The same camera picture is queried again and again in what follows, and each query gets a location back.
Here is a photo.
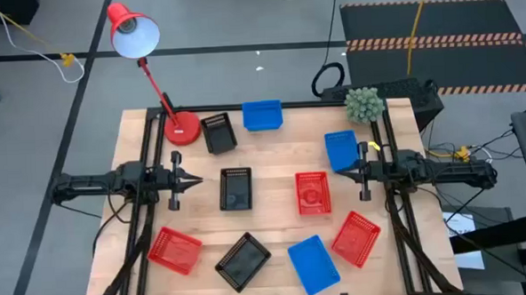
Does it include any black plastic mesh basket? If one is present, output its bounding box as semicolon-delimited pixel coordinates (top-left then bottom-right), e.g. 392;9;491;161
212;230;274;295
217;166;254;212
199;111;239;156

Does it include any black aluminium table frame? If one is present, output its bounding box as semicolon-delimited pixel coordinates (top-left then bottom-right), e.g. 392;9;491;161
83;93;464;295

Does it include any black box on floor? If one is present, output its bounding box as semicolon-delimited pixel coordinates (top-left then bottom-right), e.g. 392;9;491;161
0;0;42;27

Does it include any yellow cable connector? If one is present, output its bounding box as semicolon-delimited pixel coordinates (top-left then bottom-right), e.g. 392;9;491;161
450;145;472;163

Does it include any green spiky artificial plant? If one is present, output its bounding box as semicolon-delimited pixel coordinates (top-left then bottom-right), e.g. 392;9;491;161
343;85;387;126

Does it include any black hazard-striped floor mat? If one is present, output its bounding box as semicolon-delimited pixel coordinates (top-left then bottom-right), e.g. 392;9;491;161
339;0;526;101

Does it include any white floor cable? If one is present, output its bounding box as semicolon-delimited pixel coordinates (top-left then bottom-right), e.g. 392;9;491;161
0;0;87;88

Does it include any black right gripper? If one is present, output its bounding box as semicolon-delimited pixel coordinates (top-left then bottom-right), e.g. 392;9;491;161
336;140;394;203

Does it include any red plastic mesh basket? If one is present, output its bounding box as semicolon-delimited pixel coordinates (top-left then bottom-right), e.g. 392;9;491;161
146;224;205;278
329;209;384;271
294;171;332;217

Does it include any red desk lamp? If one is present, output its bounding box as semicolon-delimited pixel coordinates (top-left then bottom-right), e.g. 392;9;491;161
106;0;203;150

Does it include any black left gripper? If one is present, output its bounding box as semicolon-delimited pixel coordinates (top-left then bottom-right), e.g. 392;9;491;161
154;148;205;212

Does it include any thin yellow cable with plug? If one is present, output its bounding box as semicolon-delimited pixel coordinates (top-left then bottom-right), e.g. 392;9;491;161
0;0;76;71

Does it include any black coiled floor cable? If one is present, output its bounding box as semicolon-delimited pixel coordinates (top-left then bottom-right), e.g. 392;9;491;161
307;0;347;100

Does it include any thick yellow floor cable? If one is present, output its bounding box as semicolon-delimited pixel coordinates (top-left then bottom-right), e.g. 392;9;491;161
402;0;435;78

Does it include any blue plastic mesh basket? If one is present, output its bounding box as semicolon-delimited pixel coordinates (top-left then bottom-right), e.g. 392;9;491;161
285;233;342;295
242;99;285;133
323;129;362;174

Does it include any white paper sheet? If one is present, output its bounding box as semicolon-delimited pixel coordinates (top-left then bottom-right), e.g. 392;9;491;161
442;210;486;272

